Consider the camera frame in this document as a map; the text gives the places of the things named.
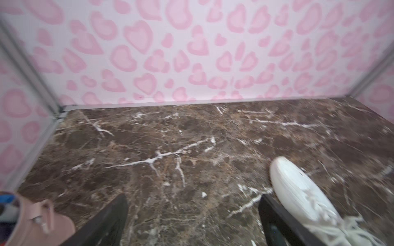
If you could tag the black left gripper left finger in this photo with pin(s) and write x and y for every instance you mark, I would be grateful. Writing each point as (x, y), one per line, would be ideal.
(105, 228)

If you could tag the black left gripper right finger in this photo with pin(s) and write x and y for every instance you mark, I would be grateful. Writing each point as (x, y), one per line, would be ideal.
(281, 228)

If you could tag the white knit sneaker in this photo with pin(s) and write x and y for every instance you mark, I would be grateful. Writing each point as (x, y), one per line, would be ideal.
(307, 203)

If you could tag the white shoelace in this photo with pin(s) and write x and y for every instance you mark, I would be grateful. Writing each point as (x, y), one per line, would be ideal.
(332, 229)

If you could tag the pink pen cup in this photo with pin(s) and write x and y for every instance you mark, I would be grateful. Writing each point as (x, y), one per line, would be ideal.
(37, 224)

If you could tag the aluminium corner frame post left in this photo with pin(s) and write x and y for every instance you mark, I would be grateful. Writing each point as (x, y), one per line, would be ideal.
(19, 60)

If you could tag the aluminium corner frame post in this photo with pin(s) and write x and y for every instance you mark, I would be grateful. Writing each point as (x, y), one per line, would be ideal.
(19, 60)
(377, 70)

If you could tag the aluminium corner frame post right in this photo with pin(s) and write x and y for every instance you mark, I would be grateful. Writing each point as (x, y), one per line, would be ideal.
(377, 70)

